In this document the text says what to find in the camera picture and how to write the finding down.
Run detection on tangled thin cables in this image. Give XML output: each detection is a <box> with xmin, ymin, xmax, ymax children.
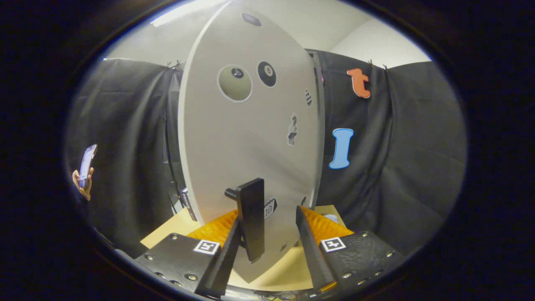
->
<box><xmin>251</xmin><ymin>291</ymin><xmax>306</xmax><ymax>301</ymax></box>

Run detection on black backdrop stand pole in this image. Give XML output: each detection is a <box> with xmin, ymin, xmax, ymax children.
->
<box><xmin>164</xmin><ymin>71</ymin><xmax>184</xmax><ymax>214</ymax></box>

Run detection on black backdrop cloth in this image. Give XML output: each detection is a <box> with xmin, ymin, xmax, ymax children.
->
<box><xmin>65</xmin><ymin>50</ymin><xmax>468</xmax><ymax>255</ymax></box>

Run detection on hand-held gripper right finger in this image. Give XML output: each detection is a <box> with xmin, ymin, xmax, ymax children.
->
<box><xmin>296</xmin><ymin>205</ymin><xmax>406</xmax><ymax>293</ymax></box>

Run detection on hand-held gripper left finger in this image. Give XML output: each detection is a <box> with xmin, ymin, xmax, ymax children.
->
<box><xmin>135</xmin><ymin>209</ymin><xmax>243</xmax><ymax>298</ymax></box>

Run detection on black door handle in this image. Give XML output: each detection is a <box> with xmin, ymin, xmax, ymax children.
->
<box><xmin>225</xmin><ymin>178</ymin><xmax>266</xmax><ymax>264</ymax></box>

